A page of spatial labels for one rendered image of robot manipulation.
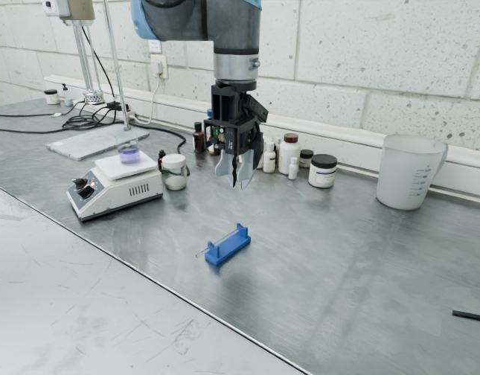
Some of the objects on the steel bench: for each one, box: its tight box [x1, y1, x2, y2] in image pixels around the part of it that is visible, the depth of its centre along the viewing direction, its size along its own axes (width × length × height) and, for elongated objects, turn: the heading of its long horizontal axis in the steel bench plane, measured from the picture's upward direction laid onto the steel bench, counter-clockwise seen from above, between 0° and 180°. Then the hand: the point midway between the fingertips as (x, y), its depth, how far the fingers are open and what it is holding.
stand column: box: [103, 0, 131, 131], centre depth 109 cm, size 3×3×70 cm
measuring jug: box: [377, 133, 449, 211], centre depth 77 cm, size 18×13×15 cm
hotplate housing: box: [66, 167, 164, 221], centre depth 80 cm, size 22×13×8 cm, turn 127°
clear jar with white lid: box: [162, 154, 188, 190], centre depth 85 cm, size 6×6×8 cm
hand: (240, 181), depth 66 cm, fingers closed
